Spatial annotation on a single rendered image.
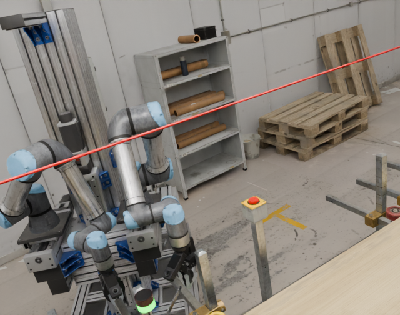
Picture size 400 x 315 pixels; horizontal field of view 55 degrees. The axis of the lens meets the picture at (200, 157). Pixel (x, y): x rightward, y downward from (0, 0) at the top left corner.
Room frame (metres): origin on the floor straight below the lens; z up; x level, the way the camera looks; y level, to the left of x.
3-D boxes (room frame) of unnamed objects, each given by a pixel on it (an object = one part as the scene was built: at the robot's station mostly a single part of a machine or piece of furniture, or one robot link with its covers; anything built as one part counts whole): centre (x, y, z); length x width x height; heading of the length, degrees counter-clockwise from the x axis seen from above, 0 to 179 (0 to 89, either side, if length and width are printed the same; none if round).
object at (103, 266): (1.33, 0.47, 1.04); 0.08 x 0.08 x 0.05
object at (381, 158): (1.60, -0.83, 0.92); 0.03 x 0.03 x 0.48; 26
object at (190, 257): (1.23, 0.13, 1.08); 0.09 x 0.08 x 0.12; 136
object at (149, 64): (4.08, -0.03, 0.78); 0.90 x 0.45 x 1.55; 121
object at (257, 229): (1.27, -0.17, 0.93); 0.05 x 0.05 x 0.45; 26
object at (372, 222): (1.59, -0.81, 0.82); 0.13 x 0.06 x 0.05; 116
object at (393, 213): (1.49, -0.84, 0.85); 0.08 x 0.08 x 0.11
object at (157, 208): (1.32, 0.17, 1.23); 0.11 x 0.11 x 0.08; 9
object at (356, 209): (1.66, -0.76, 0.82); 0.43 x 0.03 x 0.04; 26
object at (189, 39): (4.14, -0.12, 1.59); 0.30 x 0.08 x 0.08; 31
